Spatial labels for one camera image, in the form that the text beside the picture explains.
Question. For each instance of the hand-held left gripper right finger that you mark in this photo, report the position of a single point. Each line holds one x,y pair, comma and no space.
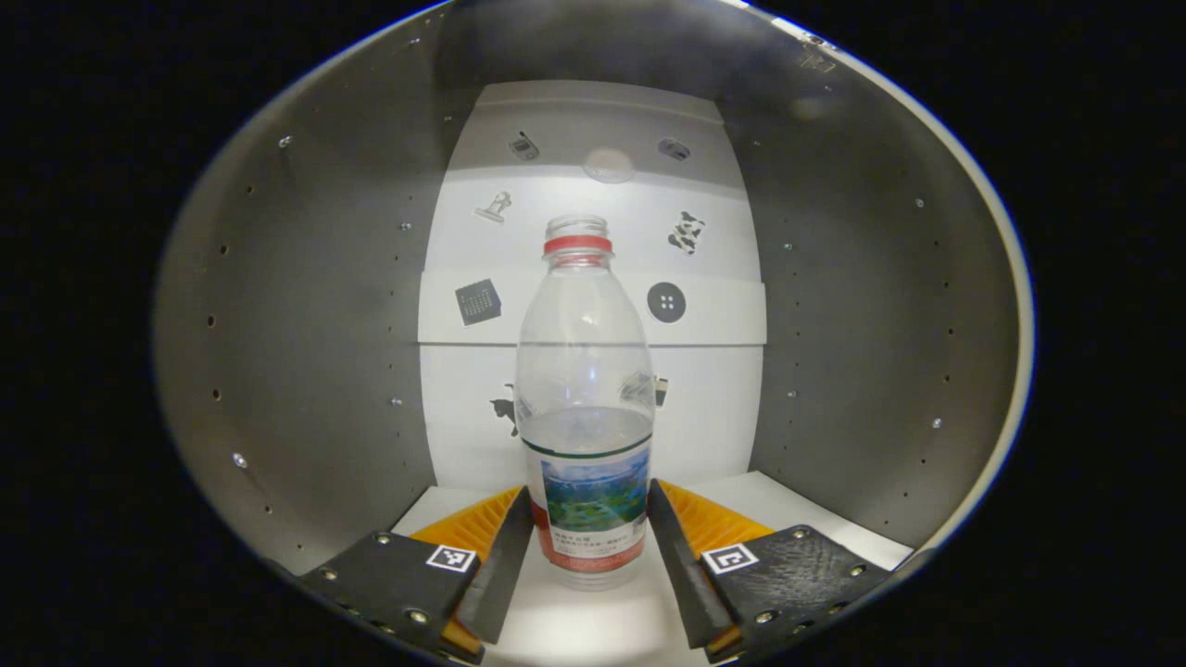
681,574

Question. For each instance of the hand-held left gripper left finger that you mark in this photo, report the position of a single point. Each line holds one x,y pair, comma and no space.
500,574

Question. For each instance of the clear plastic bottle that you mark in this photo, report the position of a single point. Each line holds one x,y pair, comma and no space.
584,371

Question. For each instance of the grey cabinet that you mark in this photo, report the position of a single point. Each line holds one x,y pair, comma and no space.
324,324

